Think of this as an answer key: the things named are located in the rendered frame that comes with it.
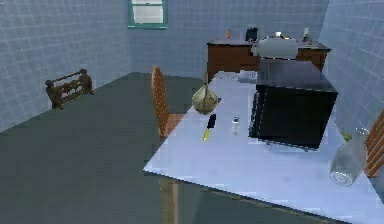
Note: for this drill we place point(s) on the beige garlic bulb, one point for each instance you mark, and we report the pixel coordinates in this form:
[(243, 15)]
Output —
[(204, 97)]

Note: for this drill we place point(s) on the yellow black knife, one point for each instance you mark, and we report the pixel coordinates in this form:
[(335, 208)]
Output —
[(209, 126)]

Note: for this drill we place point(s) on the orange wooden chair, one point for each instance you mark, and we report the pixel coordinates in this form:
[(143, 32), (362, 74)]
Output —
[(160, 100), (376, 146)]

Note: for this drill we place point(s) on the small clear shaker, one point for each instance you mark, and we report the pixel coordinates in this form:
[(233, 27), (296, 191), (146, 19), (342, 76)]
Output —
[(235, 125)]

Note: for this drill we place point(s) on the brown wooden counter cabinet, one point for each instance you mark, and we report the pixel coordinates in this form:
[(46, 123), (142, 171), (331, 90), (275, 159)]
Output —
[(233, 56)]

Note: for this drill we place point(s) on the white top table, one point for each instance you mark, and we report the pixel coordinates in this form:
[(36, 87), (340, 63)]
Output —
[(260, 166)]

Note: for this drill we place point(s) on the small orange bottle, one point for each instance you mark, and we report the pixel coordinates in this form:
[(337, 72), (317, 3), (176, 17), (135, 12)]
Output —
[(228, 33)]

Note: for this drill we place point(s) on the black coffee machine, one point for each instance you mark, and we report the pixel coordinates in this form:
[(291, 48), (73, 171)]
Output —
[(251, 33)]

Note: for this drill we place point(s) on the black microwave oven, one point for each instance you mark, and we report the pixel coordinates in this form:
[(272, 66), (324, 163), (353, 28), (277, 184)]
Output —
[(293, 106)]

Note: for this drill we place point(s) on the green framed window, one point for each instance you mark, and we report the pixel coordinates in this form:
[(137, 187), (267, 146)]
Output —
[(148, 13)]

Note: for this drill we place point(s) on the dark wooden rack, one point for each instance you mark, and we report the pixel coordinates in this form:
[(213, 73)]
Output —
[(68, 89)]

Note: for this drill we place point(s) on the small grey bottle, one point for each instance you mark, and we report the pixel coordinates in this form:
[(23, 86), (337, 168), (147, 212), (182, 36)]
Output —
[(306, 34)]

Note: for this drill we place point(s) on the small green item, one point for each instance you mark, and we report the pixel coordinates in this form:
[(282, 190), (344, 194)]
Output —
[(347, 136)]

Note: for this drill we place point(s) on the clear glass bottle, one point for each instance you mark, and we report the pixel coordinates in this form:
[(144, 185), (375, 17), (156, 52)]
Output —
[(348, 160)]

